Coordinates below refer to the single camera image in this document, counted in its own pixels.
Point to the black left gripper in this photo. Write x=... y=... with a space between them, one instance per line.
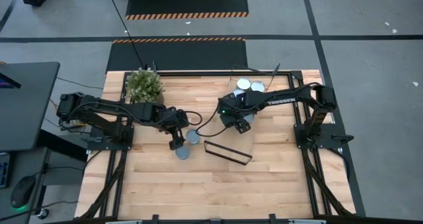
x=175 y=120

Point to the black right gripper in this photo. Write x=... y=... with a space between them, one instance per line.
x=233 y=108

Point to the short teal tin can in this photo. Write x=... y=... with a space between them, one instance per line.
x=182 y=152

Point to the mixed vegetables label tin can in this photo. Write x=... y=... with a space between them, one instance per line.
x=192 y=136

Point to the pale yellow label tin can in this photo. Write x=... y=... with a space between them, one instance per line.
x=238 y=92

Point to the peaches label tin can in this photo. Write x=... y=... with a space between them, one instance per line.
x=243 y=83

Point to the green orange label tin can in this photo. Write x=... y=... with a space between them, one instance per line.
x=257 y=86

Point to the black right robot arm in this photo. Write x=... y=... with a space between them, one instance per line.
x=287 y=100

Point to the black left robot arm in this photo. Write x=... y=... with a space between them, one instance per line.
x=109 y=110

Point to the green plant in ribbed pot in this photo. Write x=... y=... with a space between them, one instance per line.
x=143 y=85

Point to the black hazard-striped floor mat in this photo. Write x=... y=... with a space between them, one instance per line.
x=178 y=53
x=185 y=2

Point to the black power adapter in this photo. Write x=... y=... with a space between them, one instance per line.
x=71 y=126

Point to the black chair caster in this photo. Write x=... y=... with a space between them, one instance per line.
x=43 y=213

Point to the black desk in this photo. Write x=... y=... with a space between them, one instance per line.
x=26 y=111

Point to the black mouse with green light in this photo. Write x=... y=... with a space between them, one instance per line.
x=22 y=191

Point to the black keyboard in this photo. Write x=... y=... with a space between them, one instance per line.
x=4 y=171

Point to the wooden shelf black metal frame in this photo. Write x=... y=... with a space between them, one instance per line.
x=246 y=139

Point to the black aluminium table frame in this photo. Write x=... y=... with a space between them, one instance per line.
x=295 y=76

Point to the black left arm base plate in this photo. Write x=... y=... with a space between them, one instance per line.
x=99 y=144

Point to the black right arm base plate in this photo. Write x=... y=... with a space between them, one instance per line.
x=330 y=131

